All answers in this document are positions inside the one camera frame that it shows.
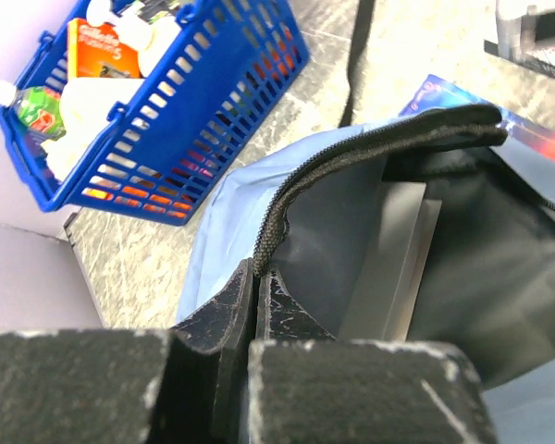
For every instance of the green drink bottle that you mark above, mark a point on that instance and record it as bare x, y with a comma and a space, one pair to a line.
37, 108

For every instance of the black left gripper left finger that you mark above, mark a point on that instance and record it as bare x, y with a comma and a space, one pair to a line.
179, 385

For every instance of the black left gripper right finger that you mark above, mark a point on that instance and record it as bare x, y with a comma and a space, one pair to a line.
306, 387

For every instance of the orange snack box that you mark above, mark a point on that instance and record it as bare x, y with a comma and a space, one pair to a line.
96, 52

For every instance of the blue student backpack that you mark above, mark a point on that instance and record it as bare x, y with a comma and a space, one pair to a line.
488, 287

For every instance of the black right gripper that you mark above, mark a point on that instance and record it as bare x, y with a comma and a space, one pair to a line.
523, 33

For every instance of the blue plastic shopping basket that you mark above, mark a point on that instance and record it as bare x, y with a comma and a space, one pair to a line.
160, 151

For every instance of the cream pump bottle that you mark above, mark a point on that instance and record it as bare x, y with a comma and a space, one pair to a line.
148, 27

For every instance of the white notebook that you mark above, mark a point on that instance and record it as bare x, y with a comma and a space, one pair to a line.
383, 299

